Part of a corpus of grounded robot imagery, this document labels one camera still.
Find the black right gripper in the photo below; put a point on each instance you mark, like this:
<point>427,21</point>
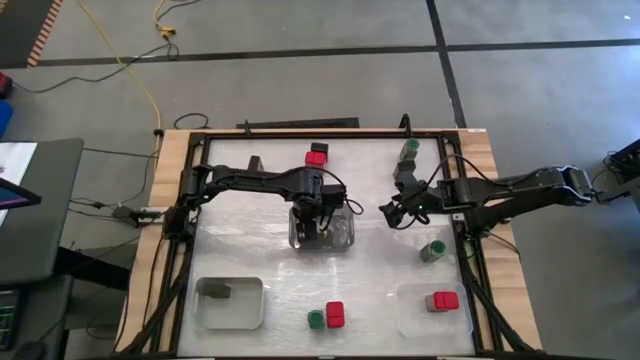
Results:
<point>422,197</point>

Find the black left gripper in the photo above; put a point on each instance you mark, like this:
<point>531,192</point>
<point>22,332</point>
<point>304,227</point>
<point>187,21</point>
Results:
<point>320,197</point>

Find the red-lidded smoked paprika tin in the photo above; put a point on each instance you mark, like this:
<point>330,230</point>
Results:
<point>316,159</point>
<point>445,300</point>
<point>335,314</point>

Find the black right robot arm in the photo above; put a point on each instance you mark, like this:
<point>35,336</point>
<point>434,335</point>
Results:
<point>525,192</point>

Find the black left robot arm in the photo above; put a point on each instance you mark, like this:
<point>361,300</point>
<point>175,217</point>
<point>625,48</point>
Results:
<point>250,180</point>

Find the grey translucent plastic bin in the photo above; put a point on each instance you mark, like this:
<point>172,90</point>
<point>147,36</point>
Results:
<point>345,240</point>

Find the black floor bar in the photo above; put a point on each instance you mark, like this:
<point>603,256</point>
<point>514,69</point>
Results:
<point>300,123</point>

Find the white plastic bin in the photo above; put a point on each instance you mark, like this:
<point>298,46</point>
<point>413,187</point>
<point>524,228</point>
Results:
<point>245,310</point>

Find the clear plastic bin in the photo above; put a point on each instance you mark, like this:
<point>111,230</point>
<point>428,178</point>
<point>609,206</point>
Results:
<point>435,325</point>

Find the grey side desk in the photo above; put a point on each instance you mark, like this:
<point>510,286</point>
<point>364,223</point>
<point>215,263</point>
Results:
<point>50,225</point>

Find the dark tablet screen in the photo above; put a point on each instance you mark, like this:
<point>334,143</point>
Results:
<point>15,197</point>

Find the white paper sheet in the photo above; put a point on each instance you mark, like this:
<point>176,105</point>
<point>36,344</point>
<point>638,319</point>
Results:
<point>17,160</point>

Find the blue object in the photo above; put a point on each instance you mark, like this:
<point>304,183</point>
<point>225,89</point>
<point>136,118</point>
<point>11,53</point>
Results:
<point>5,117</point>

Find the red object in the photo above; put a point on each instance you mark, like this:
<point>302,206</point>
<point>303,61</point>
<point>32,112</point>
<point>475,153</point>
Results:
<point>5,85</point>

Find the black mat striped edge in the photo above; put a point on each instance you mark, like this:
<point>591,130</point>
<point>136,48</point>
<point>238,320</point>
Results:
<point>20,30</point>

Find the black frame clamp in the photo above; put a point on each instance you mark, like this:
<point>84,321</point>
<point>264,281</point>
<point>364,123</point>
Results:
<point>406,125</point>

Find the black table frame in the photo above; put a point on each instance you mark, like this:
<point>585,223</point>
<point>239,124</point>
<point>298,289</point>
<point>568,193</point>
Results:
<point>325,135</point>

